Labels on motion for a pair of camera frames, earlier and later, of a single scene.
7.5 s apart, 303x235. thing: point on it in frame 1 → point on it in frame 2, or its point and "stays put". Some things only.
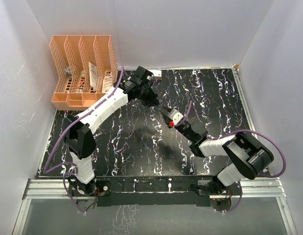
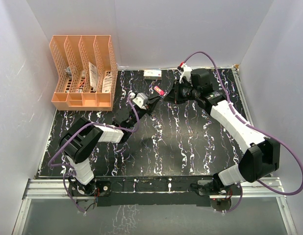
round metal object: x=68 y=70 stays put
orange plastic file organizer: x=87 y=69 stays put
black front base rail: x=153 y=190 stays put
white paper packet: x=93 y=77 stays put
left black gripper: x=152 y=101 → x=150 y=106
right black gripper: x=167 y=119 → x=174 y=96
